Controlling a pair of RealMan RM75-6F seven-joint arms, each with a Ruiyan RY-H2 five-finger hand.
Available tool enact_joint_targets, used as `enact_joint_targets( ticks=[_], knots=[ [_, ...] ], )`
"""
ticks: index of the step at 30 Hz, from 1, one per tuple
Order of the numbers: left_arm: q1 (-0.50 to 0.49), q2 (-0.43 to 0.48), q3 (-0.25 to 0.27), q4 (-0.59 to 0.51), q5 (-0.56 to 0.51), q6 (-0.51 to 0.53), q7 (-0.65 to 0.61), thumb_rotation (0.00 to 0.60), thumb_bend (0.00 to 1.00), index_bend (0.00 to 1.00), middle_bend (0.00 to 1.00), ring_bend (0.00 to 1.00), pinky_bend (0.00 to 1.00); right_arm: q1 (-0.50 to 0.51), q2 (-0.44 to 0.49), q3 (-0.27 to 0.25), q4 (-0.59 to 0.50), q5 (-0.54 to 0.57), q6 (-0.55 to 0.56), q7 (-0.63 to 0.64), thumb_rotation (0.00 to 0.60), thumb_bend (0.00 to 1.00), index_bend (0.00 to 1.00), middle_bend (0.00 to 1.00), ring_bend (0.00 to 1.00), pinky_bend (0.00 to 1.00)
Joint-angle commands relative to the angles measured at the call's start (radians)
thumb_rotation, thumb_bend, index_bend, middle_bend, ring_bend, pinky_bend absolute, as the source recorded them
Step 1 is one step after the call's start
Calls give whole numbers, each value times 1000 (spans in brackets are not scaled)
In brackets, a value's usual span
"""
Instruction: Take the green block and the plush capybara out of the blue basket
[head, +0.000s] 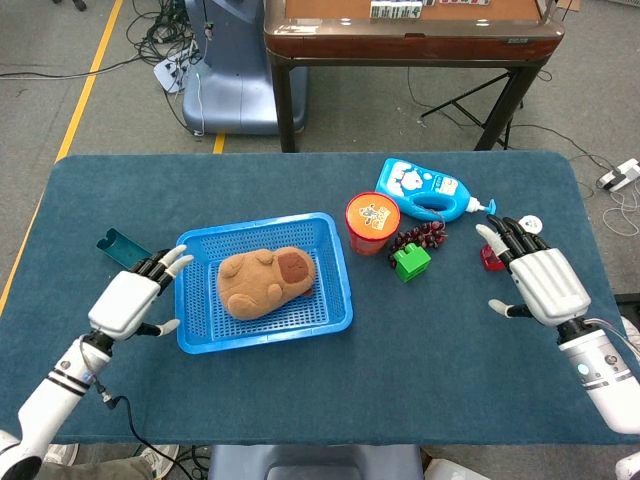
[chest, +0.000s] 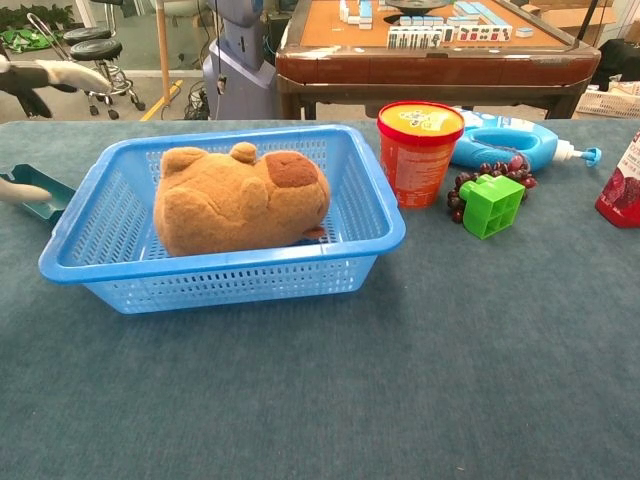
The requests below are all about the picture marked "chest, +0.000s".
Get short mahjong tile row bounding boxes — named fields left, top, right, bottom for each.
left=398, top=14, right=446, bottom=28

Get green toy building block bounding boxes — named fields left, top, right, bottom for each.
left=459, top=173, right=527, bottom=241

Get dark teal plastic tray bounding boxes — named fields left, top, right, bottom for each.
left=0, top=163, right=78, bottom=230

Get orange instant noodle cup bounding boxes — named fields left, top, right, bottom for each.
left=376, top=101, right=466, bottom=210

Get yellow floor strip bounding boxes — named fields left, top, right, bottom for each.
left=139, top=78, right=185, bottom=122

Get stacked blue mahjong tiles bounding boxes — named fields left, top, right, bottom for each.
left=339, top=0, right=374, bottom=27

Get chrome tube frame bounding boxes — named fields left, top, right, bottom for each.
left=27, top=12, right=77, bottom=65

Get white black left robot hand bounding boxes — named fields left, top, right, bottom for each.
left=0, top=52, right=113, bottom=204

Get brown mahjong table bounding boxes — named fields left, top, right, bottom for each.
left=274, top=0, right=603, bottom=121

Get green cloth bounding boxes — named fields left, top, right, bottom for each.
left=0, top=27, right=64, bottom=51

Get blue grey machine pedestal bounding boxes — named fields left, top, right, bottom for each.
left=202, top=0, right=281, bottom=121

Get blue detergent pump bottle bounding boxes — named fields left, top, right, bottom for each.
left=449, top=107, right=604, bottom=174

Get brown capybara plush toy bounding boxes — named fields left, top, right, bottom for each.
left=153, top=141, right=333, bottom=258

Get upright mahjong tile row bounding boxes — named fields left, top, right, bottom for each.
left=387, top=23, right=514, bottom=50

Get blue plastic perforated basket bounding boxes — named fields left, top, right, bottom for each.
left=38, top=123, right=407, bottom=315

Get wooden pole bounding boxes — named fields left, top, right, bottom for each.
left=155, top=0, right=174, bottom=104

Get red snack package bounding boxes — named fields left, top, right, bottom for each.
left=594, top=130, right=640, bottom=230

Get white plastic crate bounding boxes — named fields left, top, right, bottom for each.
left=574, top=88, right=640, bottom=120

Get black round stool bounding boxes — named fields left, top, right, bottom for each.
left=62, top=0, right=115, bottom=46

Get long blue mahjong tile stack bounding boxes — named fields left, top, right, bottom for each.
left=452, top=0, right=494, bottom=24

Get black round stool chrome base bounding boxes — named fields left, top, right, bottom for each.
left=69, top=38, right=147, bottom=121

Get dark red grape bunch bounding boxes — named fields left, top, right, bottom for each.
left=446, top=154, right=539, bottom=224

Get black floor cables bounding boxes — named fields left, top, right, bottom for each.
left=181, top=79, right=212, bottom=121

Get black bag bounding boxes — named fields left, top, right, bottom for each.
left=597, top=38, right=640, bottom=94

